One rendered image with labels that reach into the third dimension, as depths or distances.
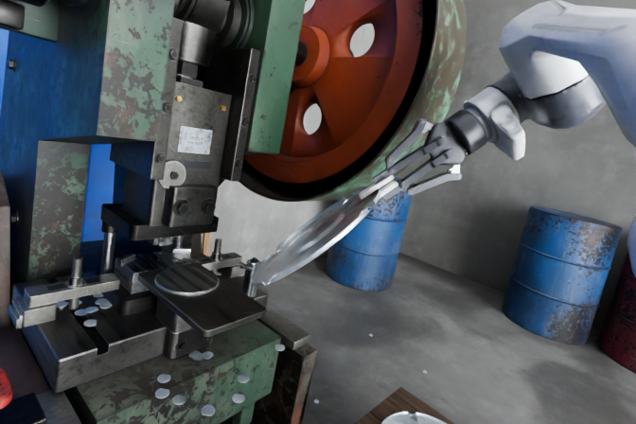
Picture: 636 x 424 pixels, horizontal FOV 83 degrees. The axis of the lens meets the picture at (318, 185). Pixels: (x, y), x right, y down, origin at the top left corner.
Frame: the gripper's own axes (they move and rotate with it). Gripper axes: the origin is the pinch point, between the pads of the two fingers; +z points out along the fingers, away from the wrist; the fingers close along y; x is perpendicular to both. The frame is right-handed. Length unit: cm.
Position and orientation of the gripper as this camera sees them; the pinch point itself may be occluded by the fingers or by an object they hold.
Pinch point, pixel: (378, 189)
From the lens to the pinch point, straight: 66.2
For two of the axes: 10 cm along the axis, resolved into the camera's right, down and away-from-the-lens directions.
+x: -0.4, 1.3, -9.9
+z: -8.2, 5.6, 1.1
